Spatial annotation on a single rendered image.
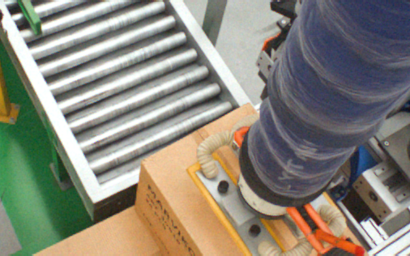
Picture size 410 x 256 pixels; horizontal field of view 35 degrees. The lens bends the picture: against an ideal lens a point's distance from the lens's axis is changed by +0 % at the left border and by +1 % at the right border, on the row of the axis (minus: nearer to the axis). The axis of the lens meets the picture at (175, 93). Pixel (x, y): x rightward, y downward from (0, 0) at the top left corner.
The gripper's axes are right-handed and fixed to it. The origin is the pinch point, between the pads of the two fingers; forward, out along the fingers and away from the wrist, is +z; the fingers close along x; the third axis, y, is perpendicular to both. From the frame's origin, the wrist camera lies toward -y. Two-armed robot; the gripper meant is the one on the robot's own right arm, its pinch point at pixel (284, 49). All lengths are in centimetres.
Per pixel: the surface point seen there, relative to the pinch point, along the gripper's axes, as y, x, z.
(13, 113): -84, -58, 117
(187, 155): 5.4, -33.5, 23.9
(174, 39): -53, 4, 63
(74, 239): -1, -69, 64
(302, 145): 35, -35, -38
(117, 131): -28, -36, 63
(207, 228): 27, -41, 24
